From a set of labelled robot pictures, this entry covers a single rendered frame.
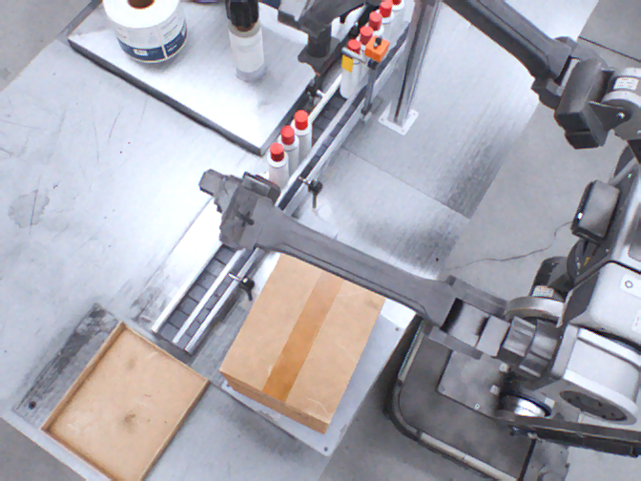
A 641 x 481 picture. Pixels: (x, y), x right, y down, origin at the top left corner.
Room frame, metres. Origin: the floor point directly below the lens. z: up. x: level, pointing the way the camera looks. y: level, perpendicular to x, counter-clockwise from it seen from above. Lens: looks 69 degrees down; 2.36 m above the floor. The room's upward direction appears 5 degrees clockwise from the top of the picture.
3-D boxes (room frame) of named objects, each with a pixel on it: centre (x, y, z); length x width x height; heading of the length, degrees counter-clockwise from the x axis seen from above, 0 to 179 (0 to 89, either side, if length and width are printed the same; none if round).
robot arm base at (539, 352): (0.22, -0.32, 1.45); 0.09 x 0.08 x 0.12; 158
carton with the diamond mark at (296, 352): (0.30, 0.02, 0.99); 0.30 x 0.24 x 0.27; 159
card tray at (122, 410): (0.15, 0.42, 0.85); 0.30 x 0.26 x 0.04; 152
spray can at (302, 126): (0.81, 0.07, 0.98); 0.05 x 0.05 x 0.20
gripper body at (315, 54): (1.00, 0.05, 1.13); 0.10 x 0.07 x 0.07; 153
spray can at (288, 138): (0.77, 0.10, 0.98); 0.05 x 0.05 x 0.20
